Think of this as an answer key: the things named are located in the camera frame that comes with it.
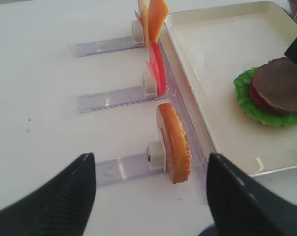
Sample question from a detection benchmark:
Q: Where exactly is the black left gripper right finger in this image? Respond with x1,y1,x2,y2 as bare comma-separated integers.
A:
207,153,297,236

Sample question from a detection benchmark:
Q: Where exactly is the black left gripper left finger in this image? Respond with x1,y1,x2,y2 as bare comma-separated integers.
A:
0,153,96,236

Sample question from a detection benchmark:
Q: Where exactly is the brown meat patty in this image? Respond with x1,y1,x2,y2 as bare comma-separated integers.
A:
251,57,297,115

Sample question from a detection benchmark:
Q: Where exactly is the red tomato slice on tray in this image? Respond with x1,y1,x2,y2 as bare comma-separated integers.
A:
249,83,272,113

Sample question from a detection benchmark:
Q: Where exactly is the green lettuce leaf on tray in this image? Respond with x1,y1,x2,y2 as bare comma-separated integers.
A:
233,67,297,127

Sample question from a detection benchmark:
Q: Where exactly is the sliced bread piece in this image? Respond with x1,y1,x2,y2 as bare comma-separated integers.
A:
156,103,191,184

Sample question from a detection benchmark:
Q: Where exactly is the red standing tomato slice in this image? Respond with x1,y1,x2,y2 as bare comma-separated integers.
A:
148,42,167,96

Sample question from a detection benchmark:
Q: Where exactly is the orange cheese slice inner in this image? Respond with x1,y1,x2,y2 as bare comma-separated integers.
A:
148,0,170,42

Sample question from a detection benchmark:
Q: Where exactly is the orange cheese slice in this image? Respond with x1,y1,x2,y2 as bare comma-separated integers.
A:
134,0,150,49
148,0,170,42

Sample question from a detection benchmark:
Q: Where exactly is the orange cheese slice outer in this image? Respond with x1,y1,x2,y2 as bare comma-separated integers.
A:
134,0,150,49

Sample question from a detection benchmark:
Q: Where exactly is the cream rectangular tray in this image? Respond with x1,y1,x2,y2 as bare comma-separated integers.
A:
165,1,297,175

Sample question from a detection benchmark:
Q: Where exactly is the clear rail for buns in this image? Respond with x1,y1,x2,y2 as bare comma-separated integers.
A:
283,0,297,23

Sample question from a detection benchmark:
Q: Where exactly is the clear rail for bread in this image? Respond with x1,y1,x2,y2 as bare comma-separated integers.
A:
95,141,166,188

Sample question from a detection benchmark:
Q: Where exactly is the clear rail for tomato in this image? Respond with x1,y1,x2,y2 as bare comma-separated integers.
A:
66,71,174,116

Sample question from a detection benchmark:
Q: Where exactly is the long clear left rail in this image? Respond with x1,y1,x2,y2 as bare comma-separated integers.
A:
158,26,213,205

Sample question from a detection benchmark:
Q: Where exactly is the clear rail for cheese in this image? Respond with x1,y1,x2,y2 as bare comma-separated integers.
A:
67,20,149,58

